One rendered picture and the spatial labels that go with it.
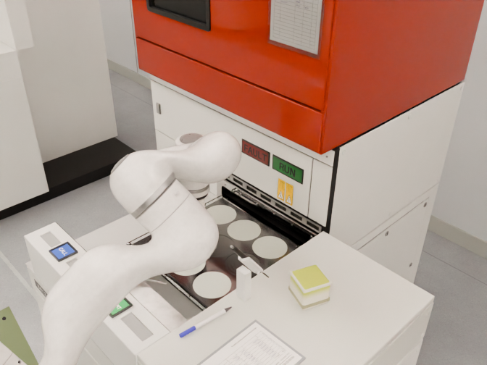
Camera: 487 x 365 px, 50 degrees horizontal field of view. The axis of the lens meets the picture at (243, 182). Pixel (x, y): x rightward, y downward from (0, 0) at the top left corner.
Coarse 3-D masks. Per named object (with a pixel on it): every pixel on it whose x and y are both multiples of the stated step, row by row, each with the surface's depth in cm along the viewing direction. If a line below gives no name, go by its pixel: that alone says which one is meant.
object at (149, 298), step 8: (136, 288) 138; (144, 288) 138; (136, 296) 135; (144, 296) 135; (152, 296) 136; (160, 296) 136; (144, 304) 133; (152, 304) 133; (160, 304) 133; (168, 304) 133; (152, 312) 131; (160, 312) 131; (168, 312) 131; (176, 312) 131; (160, 320) 129; (168, 320) 129; (176, 320) 129; (184, 320) 129; (168, 328) 127
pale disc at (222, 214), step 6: (210, 210) 164; (216, 210) 164; (222, 210) 164; (228, 210) 164; (234, 210) 164; (216, 216) 162; (222, 216) 162; (228, 216) 162; (234, 216) 162; (216, 222) 159; (222, 222) 159
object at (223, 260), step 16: (208, 208) 165; (224, 224) 158; (144, 240) 151; (224, 240) 152; (240, 240) 152; (288, 240) 152; (224, 256) 146; (256, 256) 146; (224, 272) 141; (192, 288) 135; (208, 304) 131
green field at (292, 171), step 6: (276, 162) 150; (282, 162) 148; (276, 168) 151; (282, 168) 149; (288, 168) 147; (294, 168) 145; (288, 174) 148; (294, 174) 146; (300, 174) 144; (300, 180) 145
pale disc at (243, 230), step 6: (234, 222) 159; (240, 222) 159; (246, 222) 159; (252, 222) 159; (228, 228) 157; (234, 228) 157; (240, 228) 157; (246, 228) 157; (252, 228) 157; (258, 228) 157; (228, 234) 154; (234, 234) 154; (240, 234) 154; (246, 234) 154; (252, 234) 154; (258, 234) 154
